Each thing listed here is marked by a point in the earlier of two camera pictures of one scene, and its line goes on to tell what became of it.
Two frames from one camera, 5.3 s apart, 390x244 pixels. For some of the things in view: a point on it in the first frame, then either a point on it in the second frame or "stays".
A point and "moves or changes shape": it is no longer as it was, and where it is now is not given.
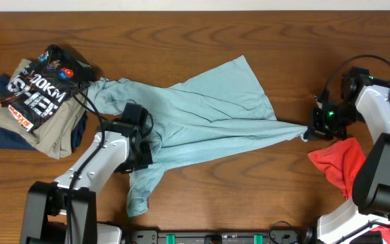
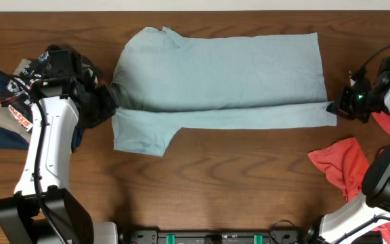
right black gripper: (315, 127) -> (342, 106)
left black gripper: (147, 160) -> (112, 106)
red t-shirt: (344, 160) stays
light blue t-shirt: (225, 108) moves or changes shape
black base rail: (217, 237) stays
